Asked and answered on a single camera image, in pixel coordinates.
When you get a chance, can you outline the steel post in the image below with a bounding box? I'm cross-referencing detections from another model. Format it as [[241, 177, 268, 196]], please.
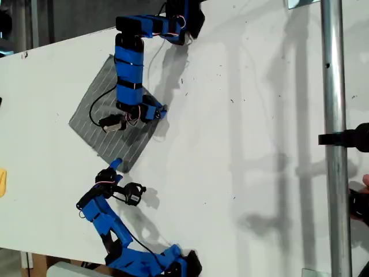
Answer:
[[319, 0, 353, 277]]

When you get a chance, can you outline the black round object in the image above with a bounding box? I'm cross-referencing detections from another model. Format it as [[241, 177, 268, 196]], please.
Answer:
[[0, 7, 14, 37]]

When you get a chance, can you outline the black object with white marks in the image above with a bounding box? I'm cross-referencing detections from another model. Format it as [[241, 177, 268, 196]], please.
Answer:
[[347, 186, 369, 223]]

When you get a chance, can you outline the grey metal bar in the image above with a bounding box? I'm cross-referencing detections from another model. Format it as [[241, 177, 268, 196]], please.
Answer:
[[30, 0, 40, 48]]

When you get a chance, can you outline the metal plate bracket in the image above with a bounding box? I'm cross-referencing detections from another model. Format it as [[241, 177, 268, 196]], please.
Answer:
[[284, 0, 321, 10]]

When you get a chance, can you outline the black clamp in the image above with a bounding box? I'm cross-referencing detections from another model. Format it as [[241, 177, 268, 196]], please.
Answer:
[[318, 122, 369, 154]]

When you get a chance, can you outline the grey and black camera box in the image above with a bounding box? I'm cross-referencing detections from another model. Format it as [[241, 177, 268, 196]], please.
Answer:
[[99, 114, 128, 134]]

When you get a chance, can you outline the grey striped towel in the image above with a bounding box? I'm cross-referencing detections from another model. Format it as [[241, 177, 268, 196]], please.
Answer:
[[68, 54, 170, 174]]

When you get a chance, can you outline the yellow object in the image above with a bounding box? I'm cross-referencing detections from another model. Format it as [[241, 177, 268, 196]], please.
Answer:
[[0, 167, 8, 199]]

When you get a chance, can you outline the white box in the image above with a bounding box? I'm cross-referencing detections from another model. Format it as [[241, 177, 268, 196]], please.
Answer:
[[46, 261, 116, 277]]

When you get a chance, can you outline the wooden table support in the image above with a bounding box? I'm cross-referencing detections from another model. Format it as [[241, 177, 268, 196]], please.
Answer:
[[20, 251, 48, 271]]

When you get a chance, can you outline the black camera cable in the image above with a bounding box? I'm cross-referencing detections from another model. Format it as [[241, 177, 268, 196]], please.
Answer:
[[111, 193, 167, 272], [88, 85, 118, 126]]

